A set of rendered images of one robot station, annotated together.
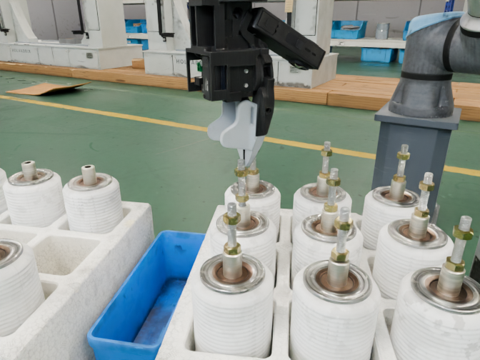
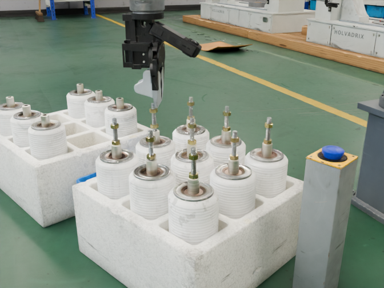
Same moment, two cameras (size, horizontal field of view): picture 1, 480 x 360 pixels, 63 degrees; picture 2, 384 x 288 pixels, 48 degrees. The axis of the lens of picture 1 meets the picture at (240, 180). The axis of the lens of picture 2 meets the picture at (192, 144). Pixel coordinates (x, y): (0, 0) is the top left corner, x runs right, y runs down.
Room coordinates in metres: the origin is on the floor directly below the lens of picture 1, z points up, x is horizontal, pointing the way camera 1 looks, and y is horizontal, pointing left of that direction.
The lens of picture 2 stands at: (-0.23, -0.65, 0.64)
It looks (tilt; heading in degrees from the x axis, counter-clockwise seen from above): 22 degrees down; 37
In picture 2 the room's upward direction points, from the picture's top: straight up
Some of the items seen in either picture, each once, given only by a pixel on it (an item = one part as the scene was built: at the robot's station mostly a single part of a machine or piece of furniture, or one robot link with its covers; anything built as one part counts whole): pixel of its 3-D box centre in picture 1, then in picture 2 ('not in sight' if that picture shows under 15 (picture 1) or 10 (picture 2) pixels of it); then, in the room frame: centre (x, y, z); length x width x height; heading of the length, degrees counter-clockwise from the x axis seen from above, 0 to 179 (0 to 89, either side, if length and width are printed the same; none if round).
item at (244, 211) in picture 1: (242, 215); (155, 136); (0.49, 0.00, 0.26); 0.02 x 0.02 x 0.03
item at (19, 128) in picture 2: not in sight; (31, 144); (0.43, 0.43, 0.16); 0.10 x 0.10 x 0.18
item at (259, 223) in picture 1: (242, 223); (155, 142); (0.49, 0.00, 0.25); 0.08 x 0.08 x 0.01
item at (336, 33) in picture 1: (348, 29); not in sight; (5.37, -1.40, 0.36); 0.50 x 0.38 x 0.21; 152
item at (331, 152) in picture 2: not in sight; (332, 154); (0.51, -0.42, 0.32); 0.04 x 0.04 x 0.02
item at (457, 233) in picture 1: (463, 232); (193, 156); (0.34, -0.23, 0.32); 0.02 x 0.02 x 0.01; 4
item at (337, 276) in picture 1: (338, 271); (151, 166); (0.36, -0.11, 0.26); 0.02 x 0.02 x 0.03
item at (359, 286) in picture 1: (336, 281); (151, 172); (0.36, -0.11, 0.25); 0.08 x 0.08 x 0.01
